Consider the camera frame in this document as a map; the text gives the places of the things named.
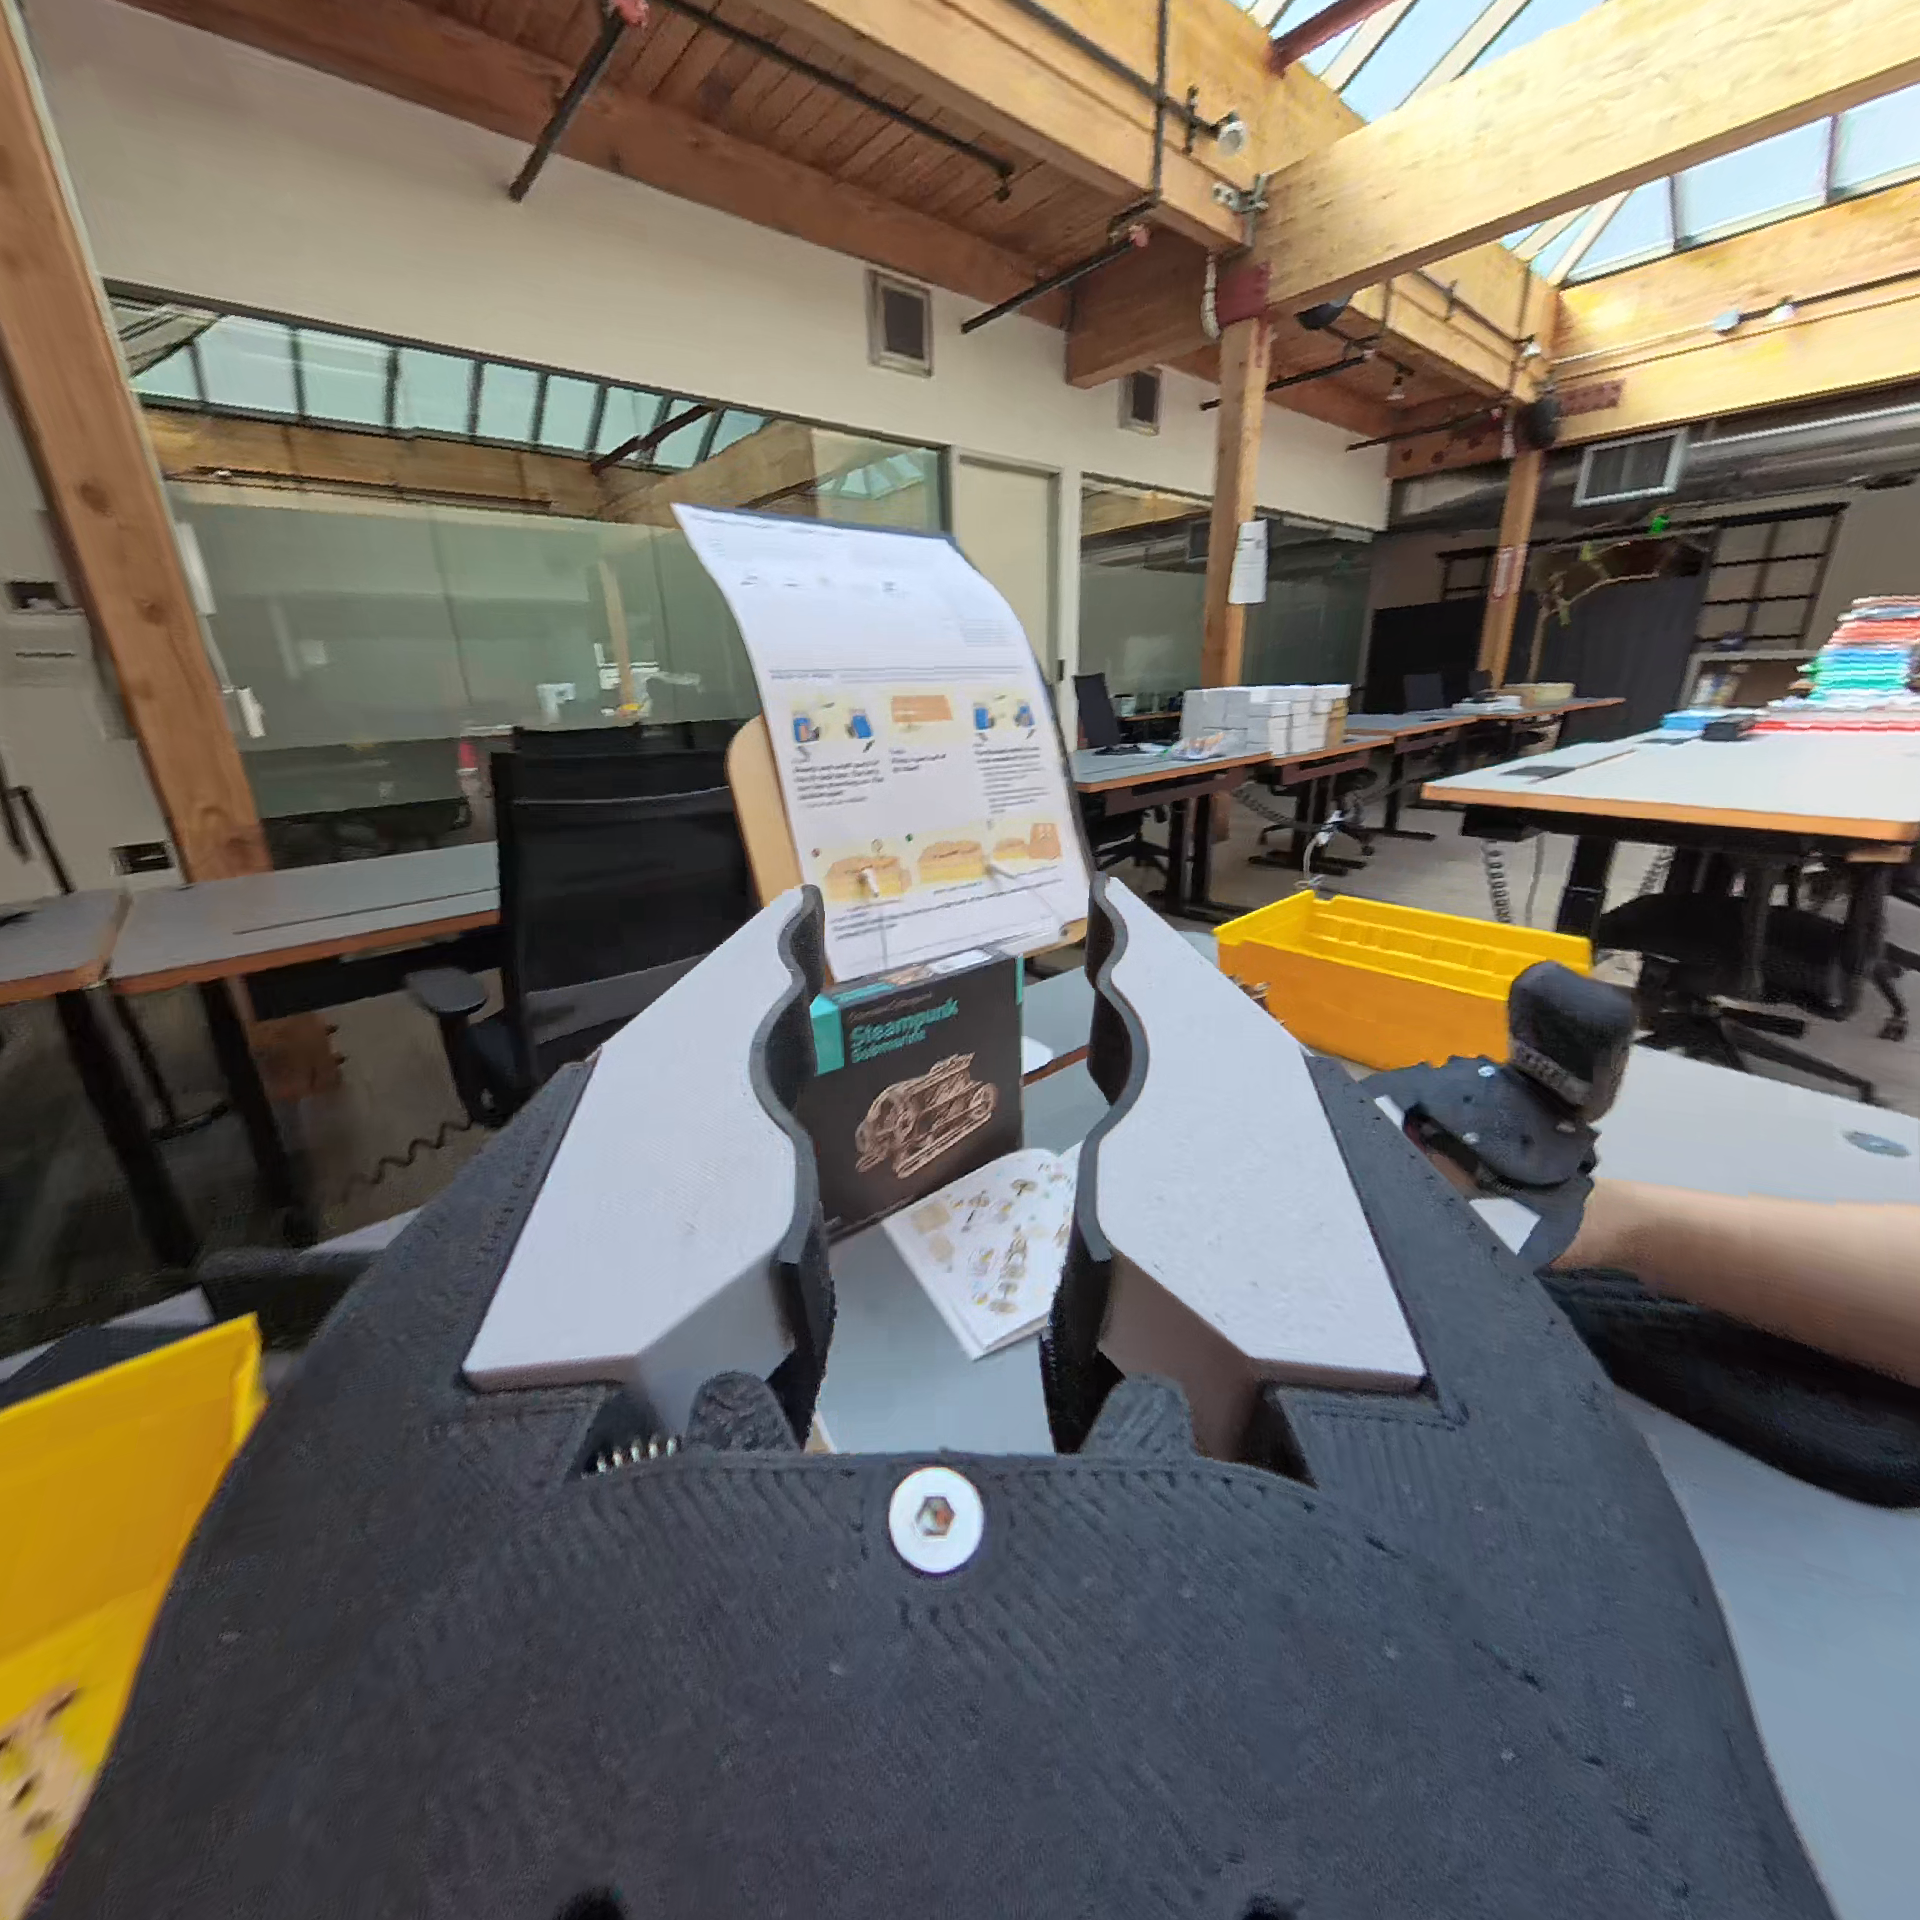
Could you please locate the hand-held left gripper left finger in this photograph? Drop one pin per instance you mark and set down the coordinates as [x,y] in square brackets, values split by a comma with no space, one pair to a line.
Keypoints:
[644,1200]

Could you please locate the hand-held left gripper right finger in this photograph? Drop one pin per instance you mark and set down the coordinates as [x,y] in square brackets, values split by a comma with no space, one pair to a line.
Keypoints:
[1244,1200]

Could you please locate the person's right forearm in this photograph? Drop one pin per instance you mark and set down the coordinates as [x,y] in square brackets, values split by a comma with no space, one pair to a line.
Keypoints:
[1769,1275]

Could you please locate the black model kit box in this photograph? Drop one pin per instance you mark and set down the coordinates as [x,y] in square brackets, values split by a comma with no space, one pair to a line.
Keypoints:
[914,1108]

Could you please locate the narrow wooden parts sheet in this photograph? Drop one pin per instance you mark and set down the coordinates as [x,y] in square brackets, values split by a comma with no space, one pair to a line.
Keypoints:
[38,1770]

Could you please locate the yellow plastic bin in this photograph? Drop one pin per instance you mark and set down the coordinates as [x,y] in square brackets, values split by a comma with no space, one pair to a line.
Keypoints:
[119,1499]
[1348,1004]

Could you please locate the instruction booklet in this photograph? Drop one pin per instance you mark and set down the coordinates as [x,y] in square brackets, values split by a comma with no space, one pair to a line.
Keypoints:
[990,1259]

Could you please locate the black office chair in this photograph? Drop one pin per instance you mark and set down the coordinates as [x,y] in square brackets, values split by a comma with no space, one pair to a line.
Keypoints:
[1723,944]
[599,900]

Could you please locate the grey topped wooden desk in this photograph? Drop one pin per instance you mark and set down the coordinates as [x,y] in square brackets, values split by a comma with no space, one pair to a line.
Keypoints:
[300,922]
[1723,779]
[1170,764]

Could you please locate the stack of white boxes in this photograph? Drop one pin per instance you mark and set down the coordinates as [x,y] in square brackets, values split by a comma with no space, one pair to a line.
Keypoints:
[1266,721]

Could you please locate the printed instruction sheet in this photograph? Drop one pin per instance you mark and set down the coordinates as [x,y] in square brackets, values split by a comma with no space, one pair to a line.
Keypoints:
[886,674]

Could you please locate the stack of colourful boxes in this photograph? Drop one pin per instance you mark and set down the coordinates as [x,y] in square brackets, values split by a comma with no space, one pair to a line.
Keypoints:
[1860,661]

